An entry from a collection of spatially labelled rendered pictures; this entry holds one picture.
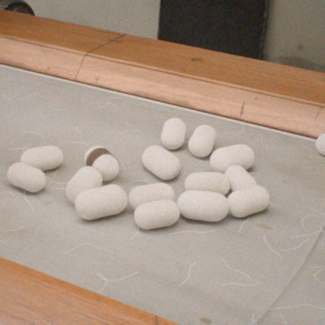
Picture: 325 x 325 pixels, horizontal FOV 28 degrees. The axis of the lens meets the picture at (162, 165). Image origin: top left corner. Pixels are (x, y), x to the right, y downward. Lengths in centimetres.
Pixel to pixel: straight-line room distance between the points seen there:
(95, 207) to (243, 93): 24
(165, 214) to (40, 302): 13
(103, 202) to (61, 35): 35
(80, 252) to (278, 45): 224
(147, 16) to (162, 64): 212
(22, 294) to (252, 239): 17
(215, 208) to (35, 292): 15
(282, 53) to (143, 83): 198
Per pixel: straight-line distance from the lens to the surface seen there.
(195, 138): 53
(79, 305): 34
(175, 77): 65
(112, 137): 57
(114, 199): 45
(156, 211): 44
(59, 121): 60
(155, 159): 50
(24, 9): 139
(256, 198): 46
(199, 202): 45
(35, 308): 34
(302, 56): 260
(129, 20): 284
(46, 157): 51
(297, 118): 61
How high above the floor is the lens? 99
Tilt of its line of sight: 28 degrees down
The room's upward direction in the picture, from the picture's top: 3 degrees clockwise
